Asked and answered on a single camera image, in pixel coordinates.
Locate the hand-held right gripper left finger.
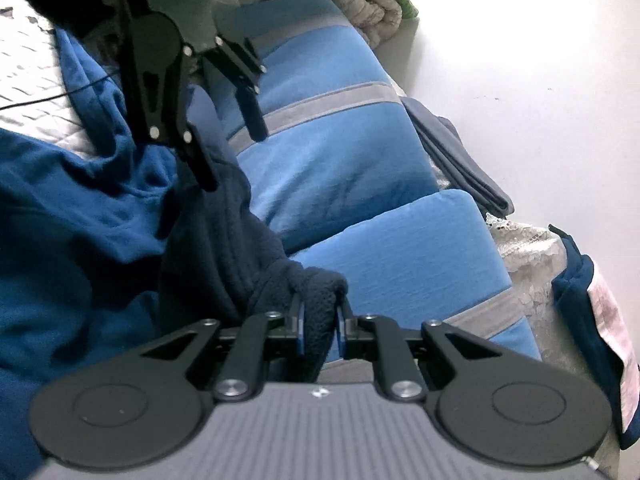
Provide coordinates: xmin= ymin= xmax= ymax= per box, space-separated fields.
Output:
xmin=140 ymin=294 xmax=307 ymax=402

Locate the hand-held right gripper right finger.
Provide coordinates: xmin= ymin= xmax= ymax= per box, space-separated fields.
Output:
xmin=336 ymin=297 xmax=506 ymax=403

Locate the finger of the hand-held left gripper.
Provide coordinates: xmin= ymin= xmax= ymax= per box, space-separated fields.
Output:
xmin=202 ymin=34 xmax=269 ymax=142
xmin=114 ymin=0 xmax=221 ymax=192

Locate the blue fleece pullover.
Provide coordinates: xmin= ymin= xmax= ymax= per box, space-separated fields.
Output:
xmin=0 ymin=25 xmax=351 ymax=480

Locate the blue grey-striped pillow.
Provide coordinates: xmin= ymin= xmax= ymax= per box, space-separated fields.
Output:
xmin=220 ymin=0 xmax=438 ymax=253
xmin=287 ymin=189 xmax=543 ymax=363

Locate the grey-blue folded cloth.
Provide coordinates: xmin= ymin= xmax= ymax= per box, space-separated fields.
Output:
xmin=400 ymin=96 xmax=516 ymax=217

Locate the navy pink cloth bag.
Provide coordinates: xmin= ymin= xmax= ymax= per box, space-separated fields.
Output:
xmin=549 ymin=224 xmax=640 ymax=452

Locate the black cable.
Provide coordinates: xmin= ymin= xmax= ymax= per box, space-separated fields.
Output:
xmin=0 ymin=72 xmax=123 ymax=111

